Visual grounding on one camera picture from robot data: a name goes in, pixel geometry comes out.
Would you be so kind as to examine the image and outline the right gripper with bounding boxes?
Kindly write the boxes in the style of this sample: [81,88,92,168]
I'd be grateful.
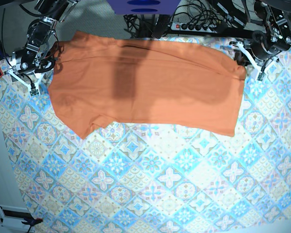
[11,50,56,74]

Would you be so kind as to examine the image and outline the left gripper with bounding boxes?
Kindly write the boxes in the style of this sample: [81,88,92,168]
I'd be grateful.
[234,31,280,67]

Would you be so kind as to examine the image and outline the orange T-shirt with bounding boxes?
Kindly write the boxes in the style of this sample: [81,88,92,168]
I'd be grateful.
[48,31,246,139]

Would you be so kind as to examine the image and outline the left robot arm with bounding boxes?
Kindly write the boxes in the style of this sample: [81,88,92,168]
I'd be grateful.
[234,0,291,66]

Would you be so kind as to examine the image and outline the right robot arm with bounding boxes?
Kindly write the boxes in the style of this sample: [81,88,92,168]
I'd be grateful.
[10,0,79,75]

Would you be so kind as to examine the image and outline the white power strip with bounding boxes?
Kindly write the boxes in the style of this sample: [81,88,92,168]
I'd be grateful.
[170,22,216,33]

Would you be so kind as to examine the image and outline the blue plastic box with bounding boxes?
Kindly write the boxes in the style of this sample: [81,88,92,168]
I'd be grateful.
[107,0,180,15]

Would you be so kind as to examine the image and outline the patterned blue tablecloth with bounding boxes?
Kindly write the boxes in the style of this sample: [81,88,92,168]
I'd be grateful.
[0,49,291,233]

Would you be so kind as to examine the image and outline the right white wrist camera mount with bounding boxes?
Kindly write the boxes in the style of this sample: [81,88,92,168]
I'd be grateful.
[6,61,55,97]

